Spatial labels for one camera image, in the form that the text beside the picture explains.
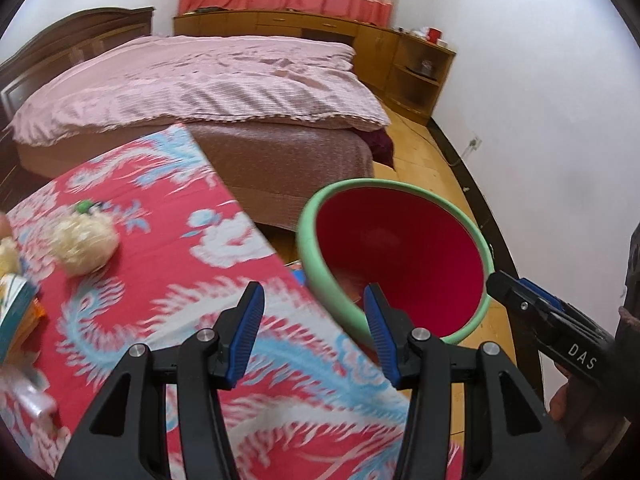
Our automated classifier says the clear plastic wrap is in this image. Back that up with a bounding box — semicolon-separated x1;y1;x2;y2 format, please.
10;365;62;422

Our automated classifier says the long wooden cabinet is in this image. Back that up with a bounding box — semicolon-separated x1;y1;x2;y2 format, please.
172;9;457;126

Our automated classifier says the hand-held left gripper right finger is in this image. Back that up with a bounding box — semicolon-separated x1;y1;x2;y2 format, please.
363;282;583;480

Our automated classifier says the cream fluffy ball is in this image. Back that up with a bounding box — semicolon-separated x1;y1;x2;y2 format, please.
50;210;121;277

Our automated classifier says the dark power cable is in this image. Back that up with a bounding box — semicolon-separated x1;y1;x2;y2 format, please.
400;115;472;167

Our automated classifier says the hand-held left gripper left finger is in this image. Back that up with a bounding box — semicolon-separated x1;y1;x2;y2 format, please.
55;282;266;480

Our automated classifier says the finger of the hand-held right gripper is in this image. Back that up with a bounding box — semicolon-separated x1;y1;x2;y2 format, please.
486;270;571;333

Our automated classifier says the maroon cloth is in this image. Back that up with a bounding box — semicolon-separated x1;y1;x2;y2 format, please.
357;127;396;168

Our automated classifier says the red floral tablecloth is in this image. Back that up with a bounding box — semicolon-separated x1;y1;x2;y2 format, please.
0;125;461;480

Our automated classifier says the brown bed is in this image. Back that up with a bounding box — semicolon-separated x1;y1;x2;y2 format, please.
12;121;396;232

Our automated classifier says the green rimmed red basin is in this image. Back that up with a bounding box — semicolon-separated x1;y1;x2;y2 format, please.
296;178;496;345

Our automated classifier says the person's right hand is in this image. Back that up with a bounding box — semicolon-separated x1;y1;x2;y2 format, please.
547;305;640;461

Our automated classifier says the dark wooden headboard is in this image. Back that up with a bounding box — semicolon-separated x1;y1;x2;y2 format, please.
0;6;156;121

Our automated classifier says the bed with pink blanket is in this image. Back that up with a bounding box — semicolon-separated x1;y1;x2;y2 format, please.
10;35;393;148

